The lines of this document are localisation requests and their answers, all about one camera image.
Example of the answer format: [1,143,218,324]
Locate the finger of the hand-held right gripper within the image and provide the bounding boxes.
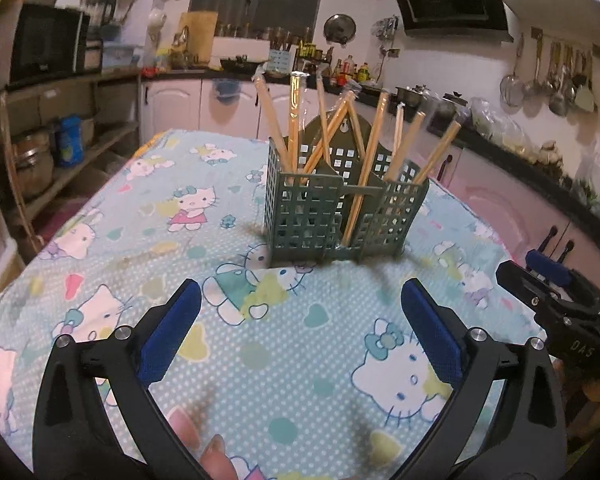
[495,259,589,327]
[525,248,574,287]

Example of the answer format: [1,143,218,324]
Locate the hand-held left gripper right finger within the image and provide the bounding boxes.
[401,278,567,480]

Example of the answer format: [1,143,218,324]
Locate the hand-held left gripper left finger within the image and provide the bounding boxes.
[32,279,206,480]

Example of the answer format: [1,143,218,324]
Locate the wooden chopstick pair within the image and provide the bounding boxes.
[411,120,463,186]
[300,92,356,183]
[341,91,390,252]
[382,110,427,181]
[392,102,406,161]
[287,72,303,183]
[315,75,332,156]
[252,72,287,158]

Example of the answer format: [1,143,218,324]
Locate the green plastic utensil holder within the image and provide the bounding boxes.
[265,112,429,267]

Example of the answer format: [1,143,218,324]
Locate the white plastic bag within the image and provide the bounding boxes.
[572,152,600,211]

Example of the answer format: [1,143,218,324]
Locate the cartoon cat printed blanket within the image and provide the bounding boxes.
[0,129,556,480]

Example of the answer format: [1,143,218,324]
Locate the clear plastic bag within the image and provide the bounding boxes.
[467,97,528,153]

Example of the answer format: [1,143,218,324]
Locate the pale green spatula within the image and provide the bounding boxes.
[574,50,597,113]

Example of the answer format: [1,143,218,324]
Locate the steel ladle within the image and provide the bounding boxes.
[522,37,546,101]

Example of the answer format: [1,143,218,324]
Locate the metal mesh strainer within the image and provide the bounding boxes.
[499,35,526,108]

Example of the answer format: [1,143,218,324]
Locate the wooden shelf rack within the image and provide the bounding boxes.
[0,70,143,256]

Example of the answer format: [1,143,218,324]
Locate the blue canister on shelf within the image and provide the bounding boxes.
[55,115,84,168]

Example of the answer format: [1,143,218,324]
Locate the steel pot on shelf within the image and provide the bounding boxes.
[11,132,55,198]

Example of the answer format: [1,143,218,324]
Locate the white lower cabinets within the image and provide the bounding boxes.
[139,76,600,311]

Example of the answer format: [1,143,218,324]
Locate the blue hanging bag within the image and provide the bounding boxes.
[214,77,242,104]

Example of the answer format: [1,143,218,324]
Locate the cluster of sauce bottles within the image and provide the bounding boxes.
[330,55,372,86]

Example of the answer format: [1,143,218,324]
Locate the black wok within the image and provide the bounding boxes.
[219,56,266,73]

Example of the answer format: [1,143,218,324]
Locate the pale blue storage box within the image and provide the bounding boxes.
[101,42,143,70]

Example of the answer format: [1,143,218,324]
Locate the blue knife block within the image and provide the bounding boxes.
[267,47,296,77]

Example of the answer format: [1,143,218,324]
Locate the wooden cutting board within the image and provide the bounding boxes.
[178,10,219,58]

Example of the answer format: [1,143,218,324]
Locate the black microwave oven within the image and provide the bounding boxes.
[9,2,92,83]

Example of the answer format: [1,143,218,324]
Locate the metal pot lid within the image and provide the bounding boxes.
[323,13,357,45]

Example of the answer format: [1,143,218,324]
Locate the black blender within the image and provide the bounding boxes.
[86,0,117,28]

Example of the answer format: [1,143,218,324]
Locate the wall utensil rail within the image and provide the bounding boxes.
[530,27,600,58]

